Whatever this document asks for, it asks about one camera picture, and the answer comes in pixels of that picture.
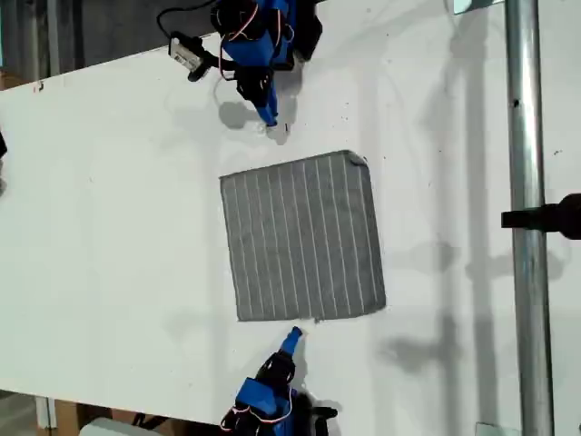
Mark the black clamp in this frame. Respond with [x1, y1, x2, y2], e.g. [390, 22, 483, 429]
[500, 193, 581, 241]

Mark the white plastic container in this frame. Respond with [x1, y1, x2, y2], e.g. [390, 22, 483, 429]
[80, 417, 161, 436]

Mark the grey white-striped towel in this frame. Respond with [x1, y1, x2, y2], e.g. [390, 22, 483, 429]
[219, 149, 388, 324]

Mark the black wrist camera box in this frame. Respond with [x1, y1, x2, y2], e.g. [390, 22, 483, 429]
[311, 405, 340, 436]
[169, 35, 215, 84]

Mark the black camera cable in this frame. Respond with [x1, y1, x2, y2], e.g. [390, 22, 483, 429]
[155, 0, 220, 39]

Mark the brown cardboard box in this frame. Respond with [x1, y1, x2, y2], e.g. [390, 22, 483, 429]
[0, 67, 34, 93]
[53, 399, 194, 436]

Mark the steel post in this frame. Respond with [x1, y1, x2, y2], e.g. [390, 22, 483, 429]
[503, 0, 556, 436]

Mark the white table leg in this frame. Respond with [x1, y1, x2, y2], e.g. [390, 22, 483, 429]
[34, 395, 58, 430]

